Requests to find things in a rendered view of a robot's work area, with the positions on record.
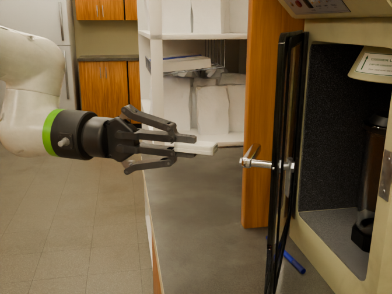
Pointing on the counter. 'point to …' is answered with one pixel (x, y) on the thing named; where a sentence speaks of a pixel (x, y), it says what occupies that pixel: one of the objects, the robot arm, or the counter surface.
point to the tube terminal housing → (331, 29)
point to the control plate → (333, 6)
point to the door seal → (284, 153)
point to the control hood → (380, 10)
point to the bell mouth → (373, 65)
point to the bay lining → (335, 128)
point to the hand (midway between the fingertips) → (196, 147)
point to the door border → (279, 154)
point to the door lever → (250, 157)
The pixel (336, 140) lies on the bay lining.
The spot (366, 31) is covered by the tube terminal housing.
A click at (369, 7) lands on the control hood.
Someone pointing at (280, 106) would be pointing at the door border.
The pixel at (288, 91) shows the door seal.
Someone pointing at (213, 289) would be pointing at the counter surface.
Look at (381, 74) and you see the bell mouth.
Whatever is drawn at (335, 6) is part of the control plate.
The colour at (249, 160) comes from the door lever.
